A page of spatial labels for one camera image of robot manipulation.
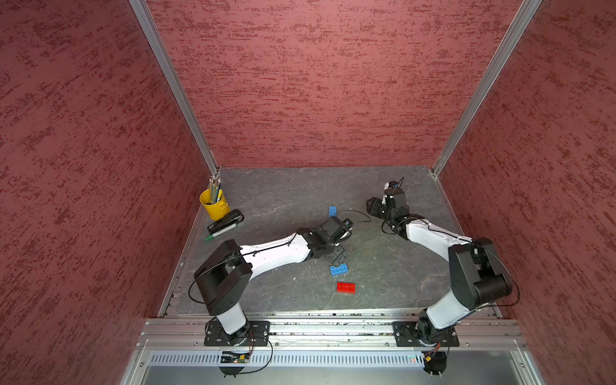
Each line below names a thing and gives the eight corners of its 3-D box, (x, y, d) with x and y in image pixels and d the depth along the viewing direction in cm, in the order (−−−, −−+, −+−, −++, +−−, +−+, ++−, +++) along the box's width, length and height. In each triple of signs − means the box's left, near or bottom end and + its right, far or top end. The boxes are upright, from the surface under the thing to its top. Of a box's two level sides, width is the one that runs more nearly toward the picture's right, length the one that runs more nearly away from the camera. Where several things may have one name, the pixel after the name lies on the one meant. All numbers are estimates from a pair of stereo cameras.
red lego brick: (336, 292, 84) (336, 290, 83) (336, 283, 87) (337, 281, 85) (355, 294, 84) (355, 292, 83) (354, 284, 86) (355, 283, 85)
